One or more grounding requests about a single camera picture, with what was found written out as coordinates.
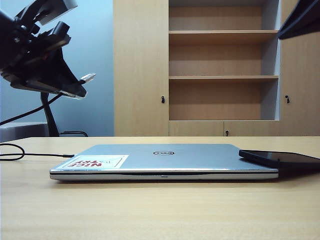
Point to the black smartphone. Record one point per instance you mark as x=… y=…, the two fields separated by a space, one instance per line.
x=287 y=158

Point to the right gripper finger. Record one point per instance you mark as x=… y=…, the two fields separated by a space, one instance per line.
x=305 y=17

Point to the light wooden cabinet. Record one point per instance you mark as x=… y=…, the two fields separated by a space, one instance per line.
x=140 y=62

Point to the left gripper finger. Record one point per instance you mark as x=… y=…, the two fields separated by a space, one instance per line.
x=50 y=87
x=62 y=75

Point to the silver Dell laptop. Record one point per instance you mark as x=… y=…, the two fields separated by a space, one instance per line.
x=187 y=160

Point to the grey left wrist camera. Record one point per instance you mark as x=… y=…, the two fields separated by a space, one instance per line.
x=62 y=7

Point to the black cabinet door key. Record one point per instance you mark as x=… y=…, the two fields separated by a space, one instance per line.
x=163 y=99
x=226 y=132
x=287 y=99

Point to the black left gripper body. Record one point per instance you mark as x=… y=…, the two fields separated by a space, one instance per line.
x=27 y=47

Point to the white red Nice Try sticker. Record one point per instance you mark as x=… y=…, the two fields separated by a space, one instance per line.
x=100 y=162

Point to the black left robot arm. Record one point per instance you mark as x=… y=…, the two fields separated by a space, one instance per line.
x=5 y=18

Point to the black office chair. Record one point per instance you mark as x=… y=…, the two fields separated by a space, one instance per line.
x=51 y=120

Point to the grey background desk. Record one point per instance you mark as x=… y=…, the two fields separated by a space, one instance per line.
x=22 y=131

